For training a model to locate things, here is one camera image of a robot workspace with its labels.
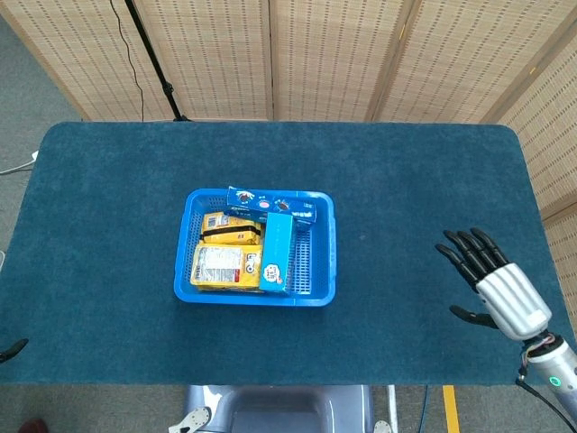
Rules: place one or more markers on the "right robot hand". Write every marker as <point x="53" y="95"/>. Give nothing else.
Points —
<point x="514" y="293"/>

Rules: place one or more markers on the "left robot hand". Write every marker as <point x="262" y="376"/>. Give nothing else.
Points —
<point x="13" y="349"/>

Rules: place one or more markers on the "yellow red Lipo snack bag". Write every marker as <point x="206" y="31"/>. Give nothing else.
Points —
<point x="221" y="266"/>

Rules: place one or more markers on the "light blue cookie box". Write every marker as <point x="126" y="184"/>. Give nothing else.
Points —
<point x="276" y="252"/>

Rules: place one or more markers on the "yellow black-striped snack bag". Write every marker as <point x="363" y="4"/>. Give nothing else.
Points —
<point x="230" y="230"/>

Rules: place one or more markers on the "dark blue Oreo box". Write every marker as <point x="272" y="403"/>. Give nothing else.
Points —
<point x="270" y="205"/>

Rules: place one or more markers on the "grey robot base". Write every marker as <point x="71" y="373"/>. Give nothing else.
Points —
<point x="279" y="406"/>

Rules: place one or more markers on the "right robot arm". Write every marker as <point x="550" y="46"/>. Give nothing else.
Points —
<point x="554" y="365"/>

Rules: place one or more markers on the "blue plastic perforated basket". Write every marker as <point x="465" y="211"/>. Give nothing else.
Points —
<point x="302" y="264"/>

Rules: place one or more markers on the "dark red floor object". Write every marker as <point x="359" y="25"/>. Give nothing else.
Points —
<point x="33" y="426"/>

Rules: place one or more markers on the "yellow floor tape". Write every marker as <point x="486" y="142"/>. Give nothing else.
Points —
<point x="451" y="410"/>

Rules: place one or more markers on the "teal table mat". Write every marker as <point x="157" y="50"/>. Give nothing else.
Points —
<point x="405" y="180"/>

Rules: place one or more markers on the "white floor strip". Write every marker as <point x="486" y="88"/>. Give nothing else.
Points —
<point x="393" y="406"/>

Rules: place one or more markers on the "bamboo folding screen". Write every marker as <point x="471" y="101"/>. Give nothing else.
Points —
<point x="338" y="58"/>

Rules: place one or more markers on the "black tripod stand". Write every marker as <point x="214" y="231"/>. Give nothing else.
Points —
<point x="155" y="67"/>

